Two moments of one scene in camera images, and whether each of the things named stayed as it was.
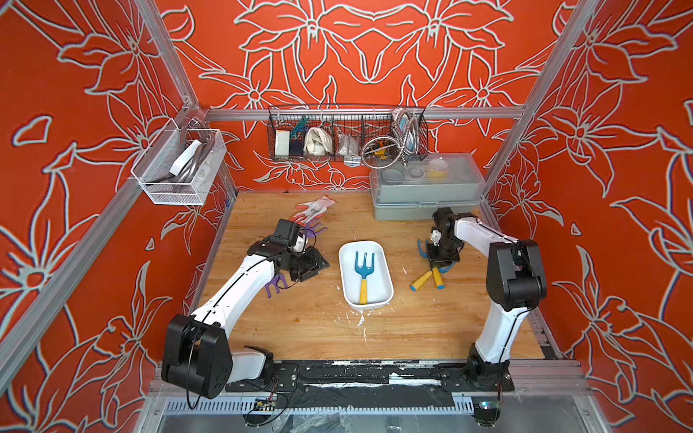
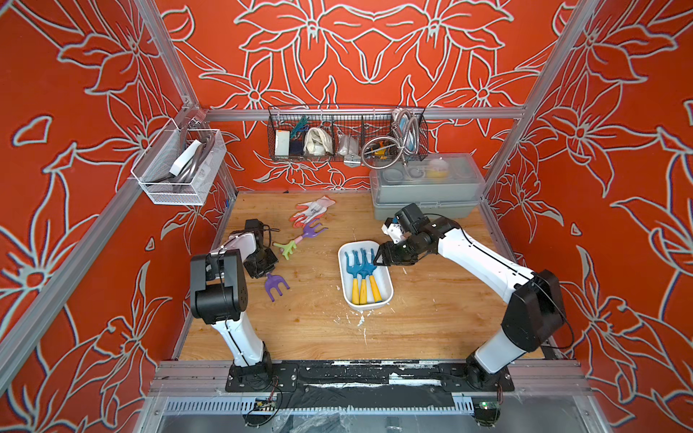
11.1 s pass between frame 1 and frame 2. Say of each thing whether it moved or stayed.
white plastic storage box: stayed
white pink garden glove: stayed
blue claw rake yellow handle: moved
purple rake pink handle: stayed
